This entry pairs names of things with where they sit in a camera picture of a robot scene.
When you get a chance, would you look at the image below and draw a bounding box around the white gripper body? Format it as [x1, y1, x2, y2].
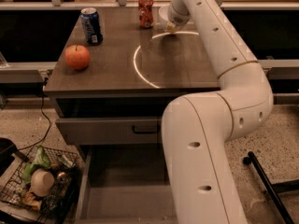
[167, 0, 191, 26]

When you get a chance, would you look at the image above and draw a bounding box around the white bowl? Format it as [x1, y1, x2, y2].
[157, 6, 168, 30]

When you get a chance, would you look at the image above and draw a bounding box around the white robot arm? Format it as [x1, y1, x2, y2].
[162, 0, 273, 224]

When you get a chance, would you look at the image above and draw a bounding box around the red coke can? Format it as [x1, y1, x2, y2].
[138, 0, 154, 28]

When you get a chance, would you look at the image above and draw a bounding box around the blue pepsi can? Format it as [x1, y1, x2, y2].
[80, 7, 103, 45]

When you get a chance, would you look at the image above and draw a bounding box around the grey drawer cabinet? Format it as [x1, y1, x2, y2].
[43, 7, 221, 224]

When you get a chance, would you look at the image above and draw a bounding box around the red apple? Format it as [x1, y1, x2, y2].
[64, 45, 91, 70]

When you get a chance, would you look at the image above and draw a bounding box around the grey top drawer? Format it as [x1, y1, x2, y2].
[56, 117, 162, 146]

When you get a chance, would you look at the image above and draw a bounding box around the grey open bottom drawer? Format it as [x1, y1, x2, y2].
[75, 144, 178, 224]

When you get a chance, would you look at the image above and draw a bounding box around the green chip bag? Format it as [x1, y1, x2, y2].
[21, 146, 50, 185]

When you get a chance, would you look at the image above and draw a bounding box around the black chair leg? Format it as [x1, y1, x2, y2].
[243, 151, 299, 224]

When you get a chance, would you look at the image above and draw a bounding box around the beige cup in basket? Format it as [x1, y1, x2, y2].
[31, 169, 54, 197]

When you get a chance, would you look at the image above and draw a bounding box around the black drawer handle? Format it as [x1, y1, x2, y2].
[132, 125, 160, 134]

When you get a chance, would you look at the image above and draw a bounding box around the black power cable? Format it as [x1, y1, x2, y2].
[17, 73, 53, 152]

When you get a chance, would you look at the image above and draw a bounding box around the black wire basket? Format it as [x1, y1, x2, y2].
[0, 146, 79, 224]

